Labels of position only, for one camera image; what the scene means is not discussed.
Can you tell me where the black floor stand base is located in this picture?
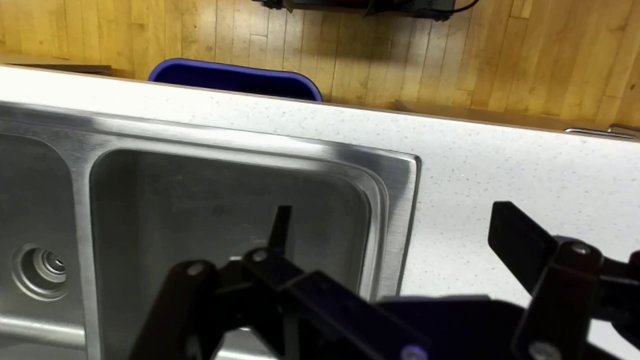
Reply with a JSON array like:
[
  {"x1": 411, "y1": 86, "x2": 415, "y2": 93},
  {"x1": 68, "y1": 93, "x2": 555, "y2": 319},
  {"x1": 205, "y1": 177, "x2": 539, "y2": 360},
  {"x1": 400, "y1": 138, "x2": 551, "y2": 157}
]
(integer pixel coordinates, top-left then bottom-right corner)
[{"x1": 249, "y1": 0, "x2": 484, "y2": 24}]

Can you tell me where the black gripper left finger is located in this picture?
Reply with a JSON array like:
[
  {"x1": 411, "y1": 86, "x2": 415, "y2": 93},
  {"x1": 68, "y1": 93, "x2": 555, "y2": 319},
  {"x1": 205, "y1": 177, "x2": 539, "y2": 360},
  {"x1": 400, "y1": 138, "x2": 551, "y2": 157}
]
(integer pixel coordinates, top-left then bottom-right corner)
[{"x1": 127, "y1": 204, "x2": 436, "y2": 360}]

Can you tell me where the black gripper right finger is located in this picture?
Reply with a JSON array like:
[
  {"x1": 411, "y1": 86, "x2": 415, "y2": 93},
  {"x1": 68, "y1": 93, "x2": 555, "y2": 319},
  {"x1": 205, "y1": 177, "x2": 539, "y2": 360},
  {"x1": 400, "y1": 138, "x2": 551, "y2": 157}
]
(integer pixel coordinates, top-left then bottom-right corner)
[{"x1": 485, "y1": 201, "x2": 640, "y2": 360}]

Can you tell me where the metal sink drain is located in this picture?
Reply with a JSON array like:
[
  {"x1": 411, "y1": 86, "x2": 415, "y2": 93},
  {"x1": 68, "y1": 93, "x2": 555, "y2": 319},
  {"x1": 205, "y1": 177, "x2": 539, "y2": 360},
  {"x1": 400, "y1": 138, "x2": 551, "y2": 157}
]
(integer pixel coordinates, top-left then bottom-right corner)
[{"x1": 10, "y1": 242, "x2": 71, "y2": 305}]

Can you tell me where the stainless steel double sink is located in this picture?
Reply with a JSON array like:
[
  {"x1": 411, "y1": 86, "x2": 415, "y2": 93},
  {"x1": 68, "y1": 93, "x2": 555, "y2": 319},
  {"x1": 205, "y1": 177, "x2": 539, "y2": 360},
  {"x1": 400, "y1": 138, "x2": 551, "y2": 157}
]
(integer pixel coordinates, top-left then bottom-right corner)
[{"x1": 0, "y1": 98, "x2": 422, "y2": 360}]

